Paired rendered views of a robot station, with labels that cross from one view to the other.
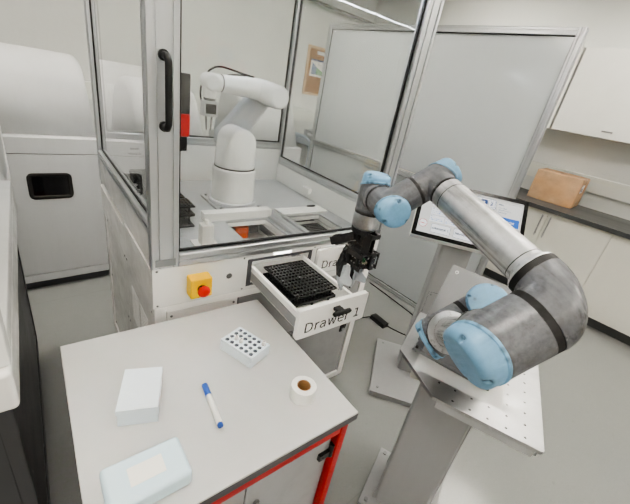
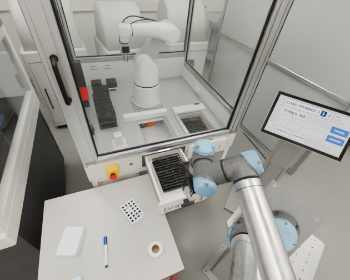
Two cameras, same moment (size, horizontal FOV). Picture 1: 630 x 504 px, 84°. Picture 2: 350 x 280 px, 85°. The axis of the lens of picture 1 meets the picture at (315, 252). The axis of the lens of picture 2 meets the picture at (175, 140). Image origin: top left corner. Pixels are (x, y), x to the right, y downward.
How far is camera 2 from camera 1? 54 cm
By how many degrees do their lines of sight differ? 22
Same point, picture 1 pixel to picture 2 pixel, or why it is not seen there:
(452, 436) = not seen: hidden behind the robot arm
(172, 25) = (54, 36)
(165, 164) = (75, 119)
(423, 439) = not seen: hidden behind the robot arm
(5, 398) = (7, 244)
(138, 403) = (66, 251)
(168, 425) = (82, 261)
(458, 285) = (273, 195)
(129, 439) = (63, 267)
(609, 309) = not seen: outside the picture
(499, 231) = (266, 253)
